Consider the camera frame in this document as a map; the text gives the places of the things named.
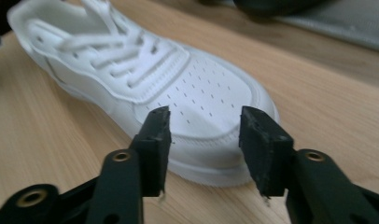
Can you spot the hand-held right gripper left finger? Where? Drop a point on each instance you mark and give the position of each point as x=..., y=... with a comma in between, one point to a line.
x=153, y=155

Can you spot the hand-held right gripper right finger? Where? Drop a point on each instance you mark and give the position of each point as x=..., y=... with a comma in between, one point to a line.
x=265, y=155

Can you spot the black slipper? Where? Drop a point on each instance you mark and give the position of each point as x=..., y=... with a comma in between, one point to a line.
x=271, y=6

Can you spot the metal shoe rack grey shelves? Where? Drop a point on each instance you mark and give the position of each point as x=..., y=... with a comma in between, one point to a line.
x=349, y=28

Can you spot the white sneaker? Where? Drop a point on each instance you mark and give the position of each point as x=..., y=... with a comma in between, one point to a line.
x=147, y=68

